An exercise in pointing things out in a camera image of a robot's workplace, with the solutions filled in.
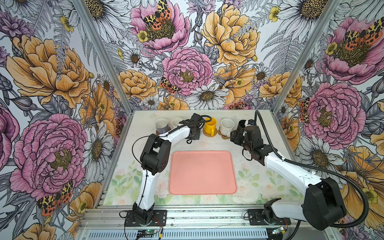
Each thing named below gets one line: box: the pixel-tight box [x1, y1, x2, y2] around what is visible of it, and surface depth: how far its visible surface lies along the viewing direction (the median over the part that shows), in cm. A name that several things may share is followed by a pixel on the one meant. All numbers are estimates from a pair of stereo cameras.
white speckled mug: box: [220, 118, 235, 138], surface depth 105 cm
